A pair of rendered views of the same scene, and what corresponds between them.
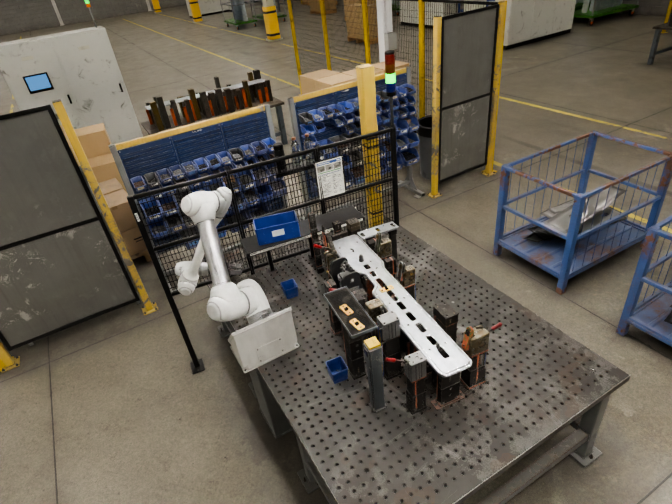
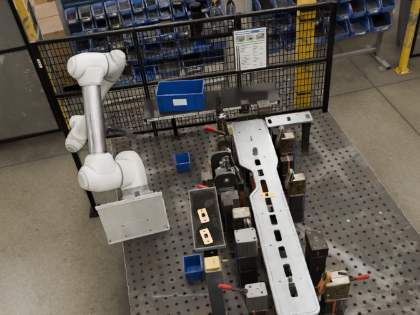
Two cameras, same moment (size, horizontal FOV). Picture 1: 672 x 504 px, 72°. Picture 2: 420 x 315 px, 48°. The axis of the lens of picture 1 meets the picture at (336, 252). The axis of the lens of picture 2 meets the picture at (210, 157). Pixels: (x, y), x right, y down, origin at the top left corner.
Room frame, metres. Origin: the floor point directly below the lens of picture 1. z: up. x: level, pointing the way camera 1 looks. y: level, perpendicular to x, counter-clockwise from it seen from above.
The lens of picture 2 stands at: (0.41, -0.52, 2.84)
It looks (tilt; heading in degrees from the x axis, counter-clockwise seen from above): 42 degrees down; 17
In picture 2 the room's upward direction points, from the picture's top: 7 degrees counter-clockwise
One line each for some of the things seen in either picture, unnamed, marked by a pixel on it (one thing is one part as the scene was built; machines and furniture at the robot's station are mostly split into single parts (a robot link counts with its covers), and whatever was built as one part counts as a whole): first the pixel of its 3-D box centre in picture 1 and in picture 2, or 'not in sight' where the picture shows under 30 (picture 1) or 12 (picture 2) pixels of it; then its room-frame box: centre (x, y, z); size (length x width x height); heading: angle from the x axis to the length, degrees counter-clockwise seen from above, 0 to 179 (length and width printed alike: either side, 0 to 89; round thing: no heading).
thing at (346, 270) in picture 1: (349, 298); (226, 194); (2.15, -0.04, 0.94); 0.18 x 0.13 x 0.49; 19
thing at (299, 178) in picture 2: (407, 290); (295, 199); (2.24, -0.41, 0.87); 0.12 x 0.09 x 0.35; 109
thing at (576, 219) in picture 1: (578, 207); not in sight; (3.57, -2.25, 0.47); 1.20 x 0.80 x 0.95; 115
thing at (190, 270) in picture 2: (337, 370); (193, 268); (1.78, 0.08, 0.74); 0.11 x 0.10 x 0.09; 19
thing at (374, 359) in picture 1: (375, 376); (216, 293); (1.55, -0.11, 0.92); 0.08 x 0.08 x 0.44; 19
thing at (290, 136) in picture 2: (385, 261); (287, 157); (2.58, -0.33, 0.87); 0.12 x 0.09 x 0.35; 109
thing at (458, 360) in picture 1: (389, 290); (269, 198); (2.11, -0.28, 1.00); 1.38 x 0.22 x 0.02; 19
